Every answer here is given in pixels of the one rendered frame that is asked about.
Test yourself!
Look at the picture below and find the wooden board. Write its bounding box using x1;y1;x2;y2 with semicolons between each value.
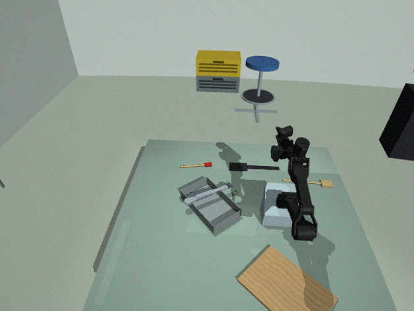
237;246;338;311

